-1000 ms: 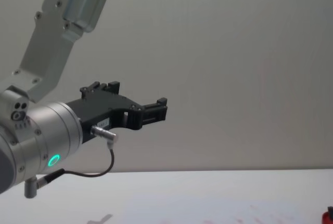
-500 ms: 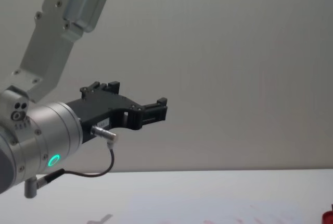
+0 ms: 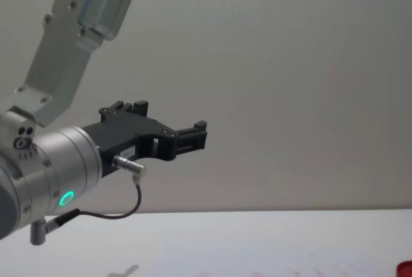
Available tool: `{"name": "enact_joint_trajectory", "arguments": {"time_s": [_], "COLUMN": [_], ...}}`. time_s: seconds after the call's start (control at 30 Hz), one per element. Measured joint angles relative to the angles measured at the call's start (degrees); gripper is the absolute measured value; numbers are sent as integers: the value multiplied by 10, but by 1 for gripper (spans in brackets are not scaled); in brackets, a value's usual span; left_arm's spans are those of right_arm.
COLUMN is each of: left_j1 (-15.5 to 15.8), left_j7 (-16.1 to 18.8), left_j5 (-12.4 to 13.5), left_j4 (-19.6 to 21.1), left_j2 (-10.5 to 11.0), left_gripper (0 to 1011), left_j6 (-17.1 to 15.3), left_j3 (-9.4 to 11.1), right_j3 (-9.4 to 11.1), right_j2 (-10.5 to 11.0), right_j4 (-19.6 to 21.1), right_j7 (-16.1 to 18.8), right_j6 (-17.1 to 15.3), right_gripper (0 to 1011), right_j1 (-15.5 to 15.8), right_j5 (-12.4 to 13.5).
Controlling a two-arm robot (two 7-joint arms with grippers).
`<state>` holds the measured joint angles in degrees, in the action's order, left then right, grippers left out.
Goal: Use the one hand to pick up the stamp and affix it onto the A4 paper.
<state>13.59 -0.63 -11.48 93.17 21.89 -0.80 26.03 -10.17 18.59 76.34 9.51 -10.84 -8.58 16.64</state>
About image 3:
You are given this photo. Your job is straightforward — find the thin dark cable, silver plugs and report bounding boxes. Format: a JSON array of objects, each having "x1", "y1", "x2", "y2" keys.
[{"x1": 30, "y1": 155, "x2": 148, "y2": 246}]

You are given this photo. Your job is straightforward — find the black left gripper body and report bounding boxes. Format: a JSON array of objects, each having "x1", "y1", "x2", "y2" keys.
[{"x1": 80, "y1": 115, "x2": 177, "y2": 178}]

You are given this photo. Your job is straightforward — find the red round object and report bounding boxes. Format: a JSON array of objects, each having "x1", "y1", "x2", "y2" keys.
[{"x1": 395, "y1": 260, "x2": 412, "y2": 277}]

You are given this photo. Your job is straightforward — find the white table cloth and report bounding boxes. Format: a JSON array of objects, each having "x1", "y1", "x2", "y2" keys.
[{"x1": 0, "y1": 208, "x2": 412, "y2": 277}]

